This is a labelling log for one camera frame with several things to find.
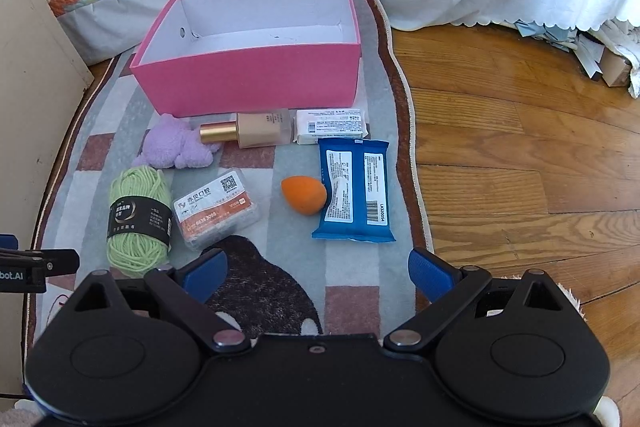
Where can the green yarn ball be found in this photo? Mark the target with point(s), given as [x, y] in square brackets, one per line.
[139, 221]

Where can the purple plush toy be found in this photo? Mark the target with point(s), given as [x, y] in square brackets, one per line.
[173, 143]

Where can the blue wet wipes pack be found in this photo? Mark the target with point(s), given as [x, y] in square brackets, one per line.
[354, 173]

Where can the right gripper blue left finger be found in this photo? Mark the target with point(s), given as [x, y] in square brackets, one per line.
[182, 295]

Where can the checkered floor rug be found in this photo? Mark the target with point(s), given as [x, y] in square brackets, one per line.
[320, 285]

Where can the beige wooden cabinet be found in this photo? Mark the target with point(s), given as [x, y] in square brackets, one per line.
[43, 79]

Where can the orange makeup sponge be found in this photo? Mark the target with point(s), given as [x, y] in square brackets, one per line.
[306, 195]

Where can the white soap packet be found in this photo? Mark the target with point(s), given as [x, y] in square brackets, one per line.
[312, 125]

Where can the pink cardboard box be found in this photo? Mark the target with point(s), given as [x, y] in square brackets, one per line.
[205, 57]

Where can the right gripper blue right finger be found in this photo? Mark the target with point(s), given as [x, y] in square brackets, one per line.
[449, 290]

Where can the cardboard scraps under bed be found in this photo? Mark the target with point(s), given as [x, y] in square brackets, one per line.
[610, 53]

